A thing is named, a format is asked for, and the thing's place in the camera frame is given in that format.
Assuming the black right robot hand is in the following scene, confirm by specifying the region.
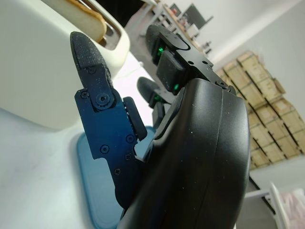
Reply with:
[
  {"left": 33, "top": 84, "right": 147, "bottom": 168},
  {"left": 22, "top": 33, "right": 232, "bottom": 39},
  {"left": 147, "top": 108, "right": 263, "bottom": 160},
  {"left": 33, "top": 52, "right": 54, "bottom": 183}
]
[{"left": 70, "top": 23, "right": 251, "bottom": 229}]

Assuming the toast slice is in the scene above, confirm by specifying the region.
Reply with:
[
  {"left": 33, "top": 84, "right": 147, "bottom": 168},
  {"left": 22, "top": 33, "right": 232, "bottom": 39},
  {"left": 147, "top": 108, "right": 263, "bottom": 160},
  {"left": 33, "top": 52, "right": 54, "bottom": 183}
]
[{"left": 64, "top": 0, "right": 107, "bottom": 42}]

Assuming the cream white toaster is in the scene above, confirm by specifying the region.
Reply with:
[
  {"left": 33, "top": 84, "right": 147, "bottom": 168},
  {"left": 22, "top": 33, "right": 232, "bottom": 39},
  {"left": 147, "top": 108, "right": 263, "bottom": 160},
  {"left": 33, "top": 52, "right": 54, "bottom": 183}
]
[{"left": 0, "top": 0, "right": 131, "bottom": 131}]

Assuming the teal plastic tray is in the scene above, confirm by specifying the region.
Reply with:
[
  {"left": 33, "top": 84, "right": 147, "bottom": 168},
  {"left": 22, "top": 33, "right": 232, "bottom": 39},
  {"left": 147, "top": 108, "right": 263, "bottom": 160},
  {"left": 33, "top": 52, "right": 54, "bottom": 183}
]
[{"left": 76, "top": 125, "right": 158, "bottom": 229}]

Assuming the pink fabric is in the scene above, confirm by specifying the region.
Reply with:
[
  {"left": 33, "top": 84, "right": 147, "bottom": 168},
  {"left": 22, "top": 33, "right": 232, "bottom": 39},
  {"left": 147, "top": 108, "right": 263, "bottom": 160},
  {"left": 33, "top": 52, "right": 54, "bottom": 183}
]
[{"left": 280, "top": 188, "right": 305, "bottom": 229}]

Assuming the cluttered workbench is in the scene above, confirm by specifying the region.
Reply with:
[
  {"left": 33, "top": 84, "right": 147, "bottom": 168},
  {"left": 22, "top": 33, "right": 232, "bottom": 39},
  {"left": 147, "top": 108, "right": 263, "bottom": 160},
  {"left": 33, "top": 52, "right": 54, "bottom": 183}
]
[{"left": 152, "top": 2, "right": 214, "bottom": 57}]

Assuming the dark computer monitor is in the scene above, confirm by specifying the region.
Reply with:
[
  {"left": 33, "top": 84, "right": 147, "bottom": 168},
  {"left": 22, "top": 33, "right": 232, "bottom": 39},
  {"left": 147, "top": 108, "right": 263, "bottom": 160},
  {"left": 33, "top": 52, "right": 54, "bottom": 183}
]
[{"left": 184, "top": 3, "right": 214, "bottom": 27}]

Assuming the white metal frame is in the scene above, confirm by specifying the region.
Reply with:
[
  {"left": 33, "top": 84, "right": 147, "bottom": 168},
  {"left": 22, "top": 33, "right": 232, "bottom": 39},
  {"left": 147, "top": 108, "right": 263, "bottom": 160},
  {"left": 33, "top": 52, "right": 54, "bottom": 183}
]
[{"left": 243, "top": 181, "right": 305, "bottom": 229}]

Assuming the white toaster power cord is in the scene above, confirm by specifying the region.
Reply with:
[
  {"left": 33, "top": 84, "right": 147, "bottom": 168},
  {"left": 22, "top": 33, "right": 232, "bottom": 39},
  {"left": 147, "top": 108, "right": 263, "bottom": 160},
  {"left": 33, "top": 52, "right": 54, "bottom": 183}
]
[{"left": 119, "top": 61, "right": 145, "bottom": 79}]

